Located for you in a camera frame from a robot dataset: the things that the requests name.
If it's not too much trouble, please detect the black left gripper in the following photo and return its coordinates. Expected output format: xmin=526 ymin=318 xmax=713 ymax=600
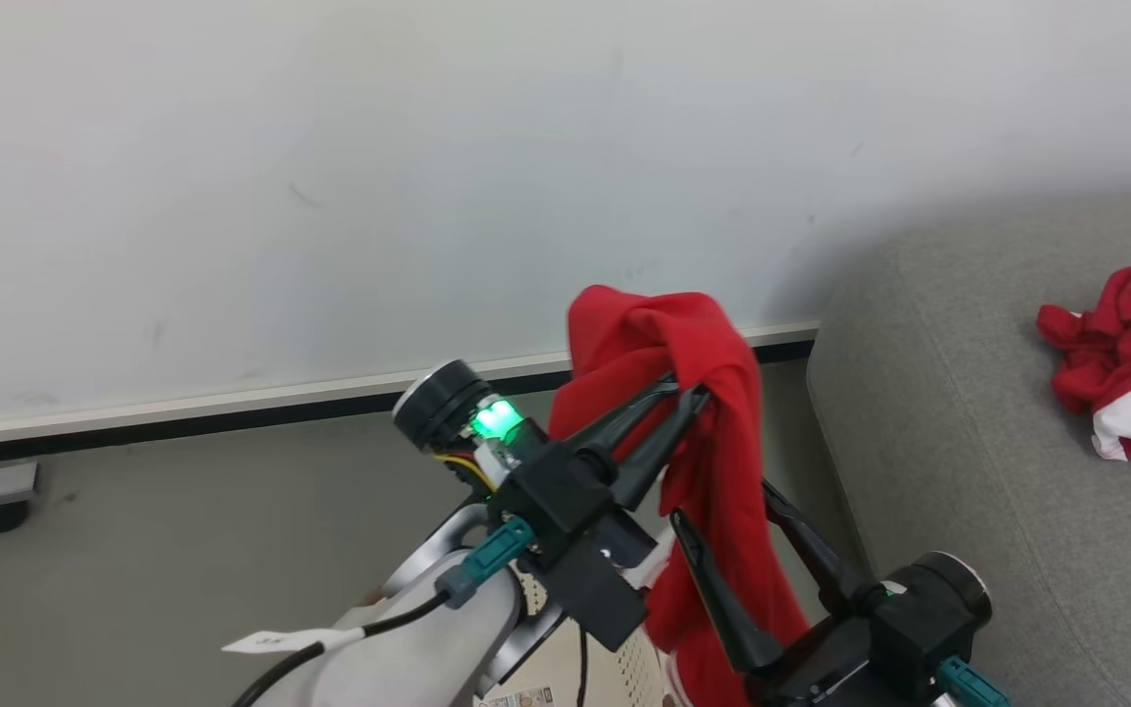
xmin=472 ymin=375 xmax=711 ymax=567

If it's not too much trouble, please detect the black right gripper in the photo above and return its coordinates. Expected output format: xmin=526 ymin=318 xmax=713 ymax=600
xmin=672 ymin=481 xmax=979 ymax=707

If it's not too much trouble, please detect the red and white shirt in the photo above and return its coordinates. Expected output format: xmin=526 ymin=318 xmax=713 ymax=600
xmin=547 ymin=284 xmax=813 ymax=707
xmin=1036 ymin=254 xmax=1131 ymax=471

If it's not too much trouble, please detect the cream perforated plastic laundry basket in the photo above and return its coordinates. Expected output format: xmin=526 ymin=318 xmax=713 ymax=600
xmin=475 ymin=565 xmax=686 ymax=707

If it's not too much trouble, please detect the grey fabric sofa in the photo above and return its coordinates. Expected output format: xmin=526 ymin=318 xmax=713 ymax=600
xmin=805 ymin=194 xmax=1131 ymax=707

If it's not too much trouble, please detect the printed paper label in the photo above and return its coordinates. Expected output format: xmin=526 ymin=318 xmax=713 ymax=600
xmin=474 ymin=685 xmax=558 ymax=707

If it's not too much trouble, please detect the white and black baseboard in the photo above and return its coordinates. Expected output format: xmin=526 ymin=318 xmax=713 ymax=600
xmin=0 ymin=321 xmax=821 ymax=468

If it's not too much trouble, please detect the black cable with teal plug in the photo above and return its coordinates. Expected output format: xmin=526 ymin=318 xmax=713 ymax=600
xmin=230 ymin=517 xmax=536 ymax=707

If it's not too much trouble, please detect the teal plug of right cable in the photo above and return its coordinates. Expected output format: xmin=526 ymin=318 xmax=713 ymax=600
xmin=937 ymin=655 xmax=1011 ymax=707

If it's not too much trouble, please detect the white paper cable tag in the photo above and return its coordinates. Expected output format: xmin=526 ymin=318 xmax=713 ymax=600
xmin=221 ymin=626 xmax=367 ymax=657

